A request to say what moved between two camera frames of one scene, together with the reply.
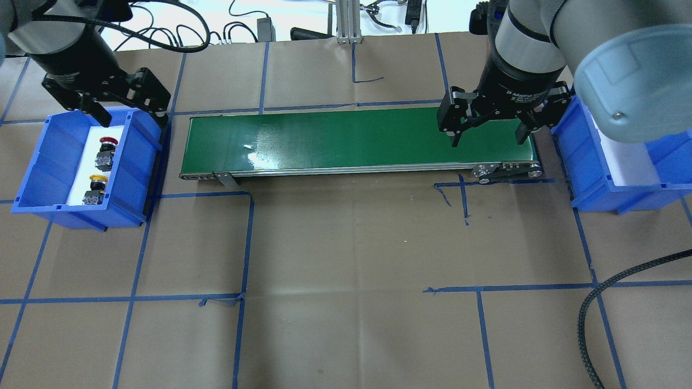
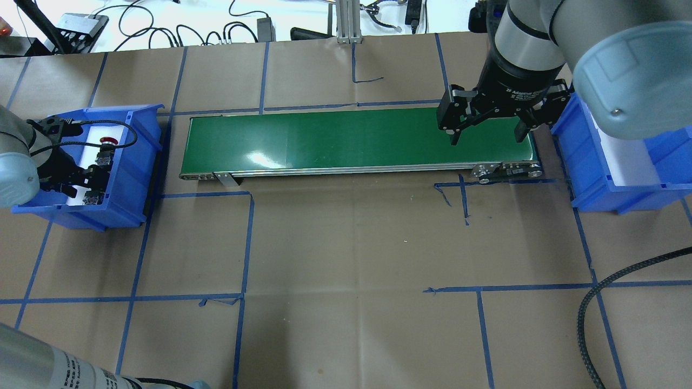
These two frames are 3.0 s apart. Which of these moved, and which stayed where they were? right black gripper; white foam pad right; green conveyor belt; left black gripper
Moved: left black gripper
Stayed: green conveyor belt; right black gripper; white foam pad right
